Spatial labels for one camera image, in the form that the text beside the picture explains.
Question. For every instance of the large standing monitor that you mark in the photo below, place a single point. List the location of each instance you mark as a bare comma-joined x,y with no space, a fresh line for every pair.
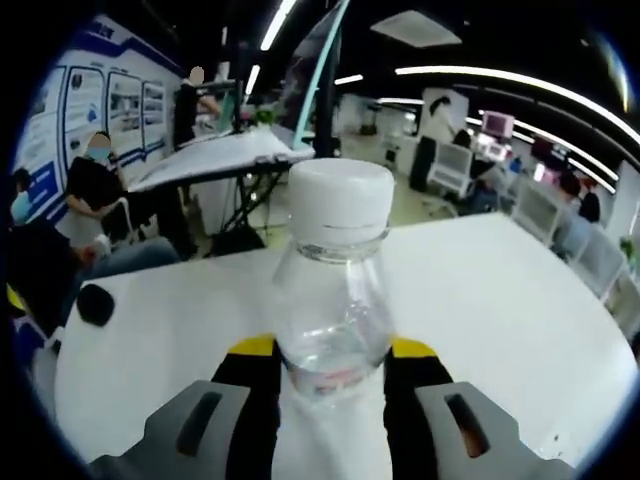
310,75

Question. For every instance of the small black object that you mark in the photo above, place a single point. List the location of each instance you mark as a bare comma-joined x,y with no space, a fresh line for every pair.
95,305

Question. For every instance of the clear plastic bottle item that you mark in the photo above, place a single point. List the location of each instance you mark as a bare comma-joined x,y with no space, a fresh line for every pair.
340,200

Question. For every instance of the wall poster board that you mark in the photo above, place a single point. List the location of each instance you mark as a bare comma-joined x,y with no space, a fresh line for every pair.
80,100

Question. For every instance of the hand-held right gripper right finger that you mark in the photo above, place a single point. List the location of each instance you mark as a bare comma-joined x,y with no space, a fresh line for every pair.
410,400

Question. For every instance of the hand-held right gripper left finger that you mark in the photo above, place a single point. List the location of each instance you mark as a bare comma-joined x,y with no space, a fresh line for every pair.
250,400

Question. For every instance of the white table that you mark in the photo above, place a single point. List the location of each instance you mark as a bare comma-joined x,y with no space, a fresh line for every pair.
500,325

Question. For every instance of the ceiling air vent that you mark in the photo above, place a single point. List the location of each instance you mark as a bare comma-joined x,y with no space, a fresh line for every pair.
415,25

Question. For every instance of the white office chair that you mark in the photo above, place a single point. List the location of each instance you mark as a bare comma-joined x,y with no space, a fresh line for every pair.
452,167

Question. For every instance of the white tilted desk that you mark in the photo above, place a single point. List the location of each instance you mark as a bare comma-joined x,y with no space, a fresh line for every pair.
225,155

